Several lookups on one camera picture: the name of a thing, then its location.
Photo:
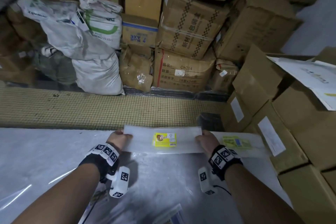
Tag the person's left hand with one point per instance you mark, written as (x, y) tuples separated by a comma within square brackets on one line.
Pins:
[(119, 139)]

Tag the person's right hand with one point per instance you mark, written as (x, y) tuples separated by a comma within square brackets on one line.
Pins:
[(207, 143)]

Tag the bag pack with green label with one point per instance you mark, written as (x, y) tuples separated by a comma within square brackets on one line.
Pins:
[(236, 142)]

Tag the clear bags with labels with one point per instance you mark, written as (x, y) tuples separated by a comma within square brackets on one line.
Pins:
[(39, 200)]

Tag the person's left forearm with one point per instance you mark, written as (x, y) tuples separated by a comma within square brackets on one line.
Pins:
[(57, 195)]

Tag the person's right forearm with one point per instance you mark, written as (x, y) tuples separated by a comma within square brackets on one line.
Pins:
[(260, 197)]

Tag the black wrapped bundle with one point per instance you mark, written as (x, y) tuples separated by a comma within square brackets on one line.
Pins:
[(210, 121)]

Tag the black marker wristband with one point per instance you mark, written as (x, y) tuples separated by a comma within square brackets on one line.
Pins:
[(98, 162), (224, 162)]

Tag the grey table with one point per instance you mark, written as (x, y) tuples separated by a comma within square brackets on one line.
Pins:
[(162, 174)]

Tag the plain white sack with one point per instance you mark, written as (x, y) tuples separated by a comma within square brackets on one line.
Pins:
[(98, 75)]

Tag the small labelled brown box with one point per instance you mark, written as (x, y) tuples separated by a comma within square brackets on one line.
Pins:
[(224, 75)]

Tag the torn brown cardboard box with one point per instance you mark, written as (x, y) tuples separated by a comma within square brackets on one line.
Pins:
[(135, 70)]

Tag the cardboard box with red print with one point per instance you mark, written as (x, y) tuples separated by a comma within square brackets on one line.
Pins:
[(183, 70)]

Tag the cardboard boxes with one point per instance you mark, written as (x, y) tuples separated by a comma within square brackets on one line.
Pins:
[(296, 132)]

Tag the grey-green sack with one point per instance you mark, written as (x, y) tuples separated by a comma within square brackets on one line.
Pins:
[(57, 67)]

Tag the cardboard box with blue stripe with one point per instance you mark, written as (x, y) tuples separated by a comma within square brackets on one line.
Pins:
[(139, 31)]

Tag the crumpled white sack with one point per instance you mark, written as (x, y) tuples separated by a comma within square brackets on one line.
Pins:
[(71, 38)]

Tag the cardboard box with checker pattern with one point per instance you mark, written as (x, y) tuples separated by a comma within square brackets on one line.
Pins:
[(191, 24)]

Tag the white sack with green print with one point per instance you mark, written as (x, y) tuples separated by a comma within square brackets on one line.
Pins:
[(102, 19)]

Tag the white cardboard sheet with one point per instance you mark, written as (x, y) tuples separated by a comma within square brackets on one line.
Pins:
[(309, 76)]

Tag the large brown cardboard box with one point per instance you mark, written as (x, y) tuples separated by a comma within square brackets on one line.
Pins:
[(257, 27)]

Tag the plain yellowish cardboard box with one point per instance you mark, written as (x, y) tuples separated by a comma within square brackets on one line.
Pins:
[(143, 3)]

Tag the dark cardboard box red marks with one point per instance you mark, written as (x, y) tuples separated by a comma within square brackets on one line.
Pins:
[(18, 32)]

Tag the white sack with blue print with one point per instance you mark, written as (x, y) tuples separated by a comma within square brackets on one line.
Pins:
[(42, 8)]

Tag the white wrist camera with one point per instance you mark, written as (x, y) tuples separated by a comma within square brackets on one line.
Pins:
[(120, 181), (206, 180)]

